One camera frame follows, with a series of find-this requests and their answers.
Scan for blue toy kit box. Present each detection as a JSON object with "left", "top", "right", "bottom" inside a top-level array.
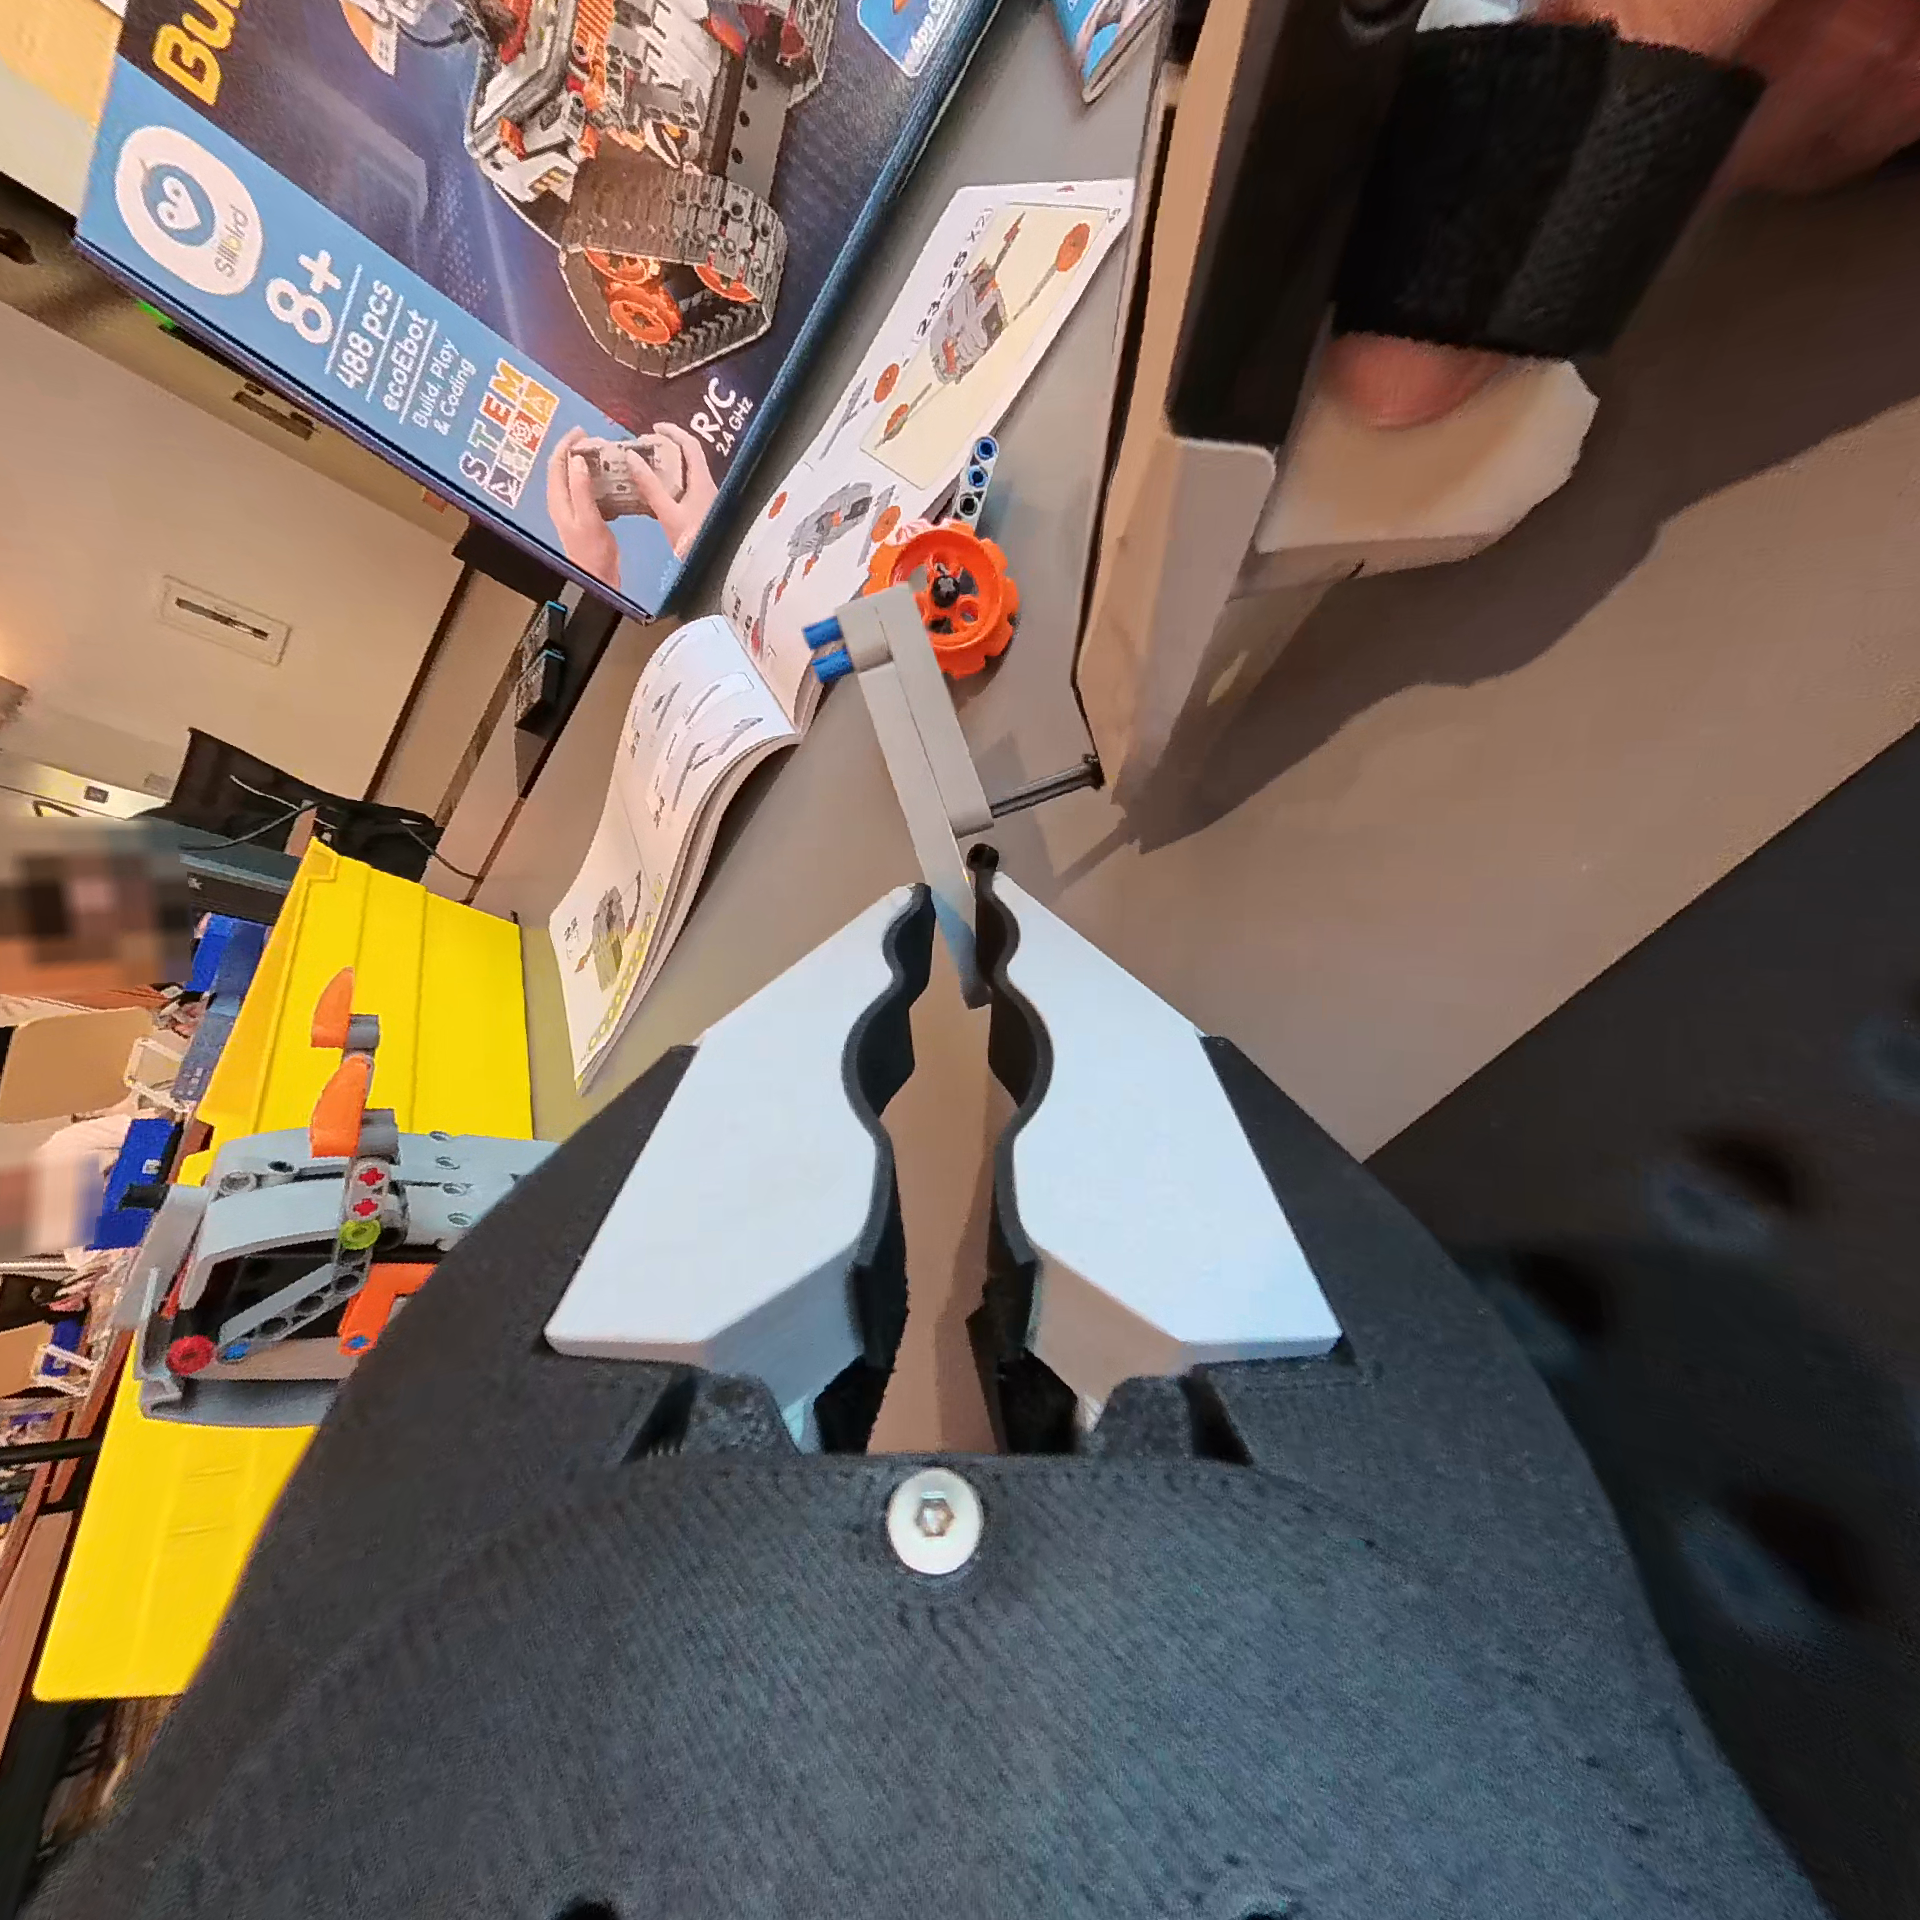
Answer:
[{"left": 74, "top": 0, "right": 1007, "bottom": 625}]

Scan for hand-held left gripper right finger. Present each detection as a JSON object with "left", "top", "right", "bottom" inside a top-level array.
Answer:
[{"left": 968, "top": 841, "right": 1347, "bottom": 1443}]

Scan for yellow plastic tray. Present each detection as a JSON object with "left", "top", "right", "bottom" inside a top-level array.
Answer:
[{"left": 30, "top": 838, "right": 537, "bottom": 1706}]

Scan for dark studded mat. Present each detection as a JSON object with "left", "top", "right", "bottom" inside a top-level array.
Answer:
[{"left": 1364, "top": 719, "right": 1920, "bottom": 1920}]

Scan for open instruction booklet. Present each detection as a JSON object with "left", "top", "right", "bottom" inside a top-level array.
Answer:
[{"left": 549, "top": 179, "right": 1138, "bottom": 1096}]

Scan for grey desk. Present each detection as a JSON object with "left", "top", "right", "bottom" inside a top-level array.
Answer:
[{"left": 427, "top": 0, "right": 1920, "bottom": 1161}]

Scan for blue and white leaflet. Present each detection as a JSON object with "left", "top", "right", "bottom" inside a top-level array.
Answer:
[{"left": 1053, "top": 0, "right": 1174, "bottom": 105}]

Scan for grey beam with blue pins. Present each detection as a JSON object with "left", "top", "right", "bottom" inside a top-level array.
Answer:
[{"left": 804, "top": 582, "right": 999, "bottom": 1008}]

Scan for person's right hand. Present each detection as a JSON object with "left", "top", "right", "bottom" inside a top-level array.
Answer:
[{"left": 1339, "top": 0, "right": 1920, "bottom": 427}]

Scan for white wall plate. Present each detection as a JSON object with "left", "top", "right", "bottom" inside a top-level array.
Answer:
[{"left": 157, "top": 579, "right": 291, "bottom": 668}]

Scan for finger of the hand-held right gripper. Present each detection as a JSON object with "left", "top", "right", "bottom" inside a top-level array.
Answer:
[
  {"left": 1077, "top": 68, "right": 1276, "bottom": 814},
  {"left": 1164, "top": 554, "right": 1364, "bottom": 774}
]

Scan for orange toy gear wheel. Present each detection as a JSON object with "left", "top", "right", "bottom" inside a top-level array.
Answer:
[{"left": 870, "top": 526, "right": 1023, "bottom": 678}]

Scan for blue storage bins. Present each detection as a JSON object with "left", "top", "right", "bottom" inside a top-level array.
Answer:
[{"left": 92, "top": 914, "right": 250, "bottom": 1255}]

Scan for grey toy robot model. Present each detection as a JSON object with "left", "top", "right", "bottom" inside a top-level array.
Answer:
[{"left": 131, "top": 967, "right": 559, "bottom": 1388}]

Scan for black device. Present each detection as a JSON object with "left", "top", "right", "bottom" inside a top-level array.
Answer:
[{"left": 450, "top": 526, "right": 624, "bottom": 779}]

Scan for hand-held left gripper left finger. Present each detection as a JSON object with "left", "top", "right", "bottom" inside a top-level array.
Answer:
[{"left": 547, "top": 882, "right": 934, "bottom": 1450}]

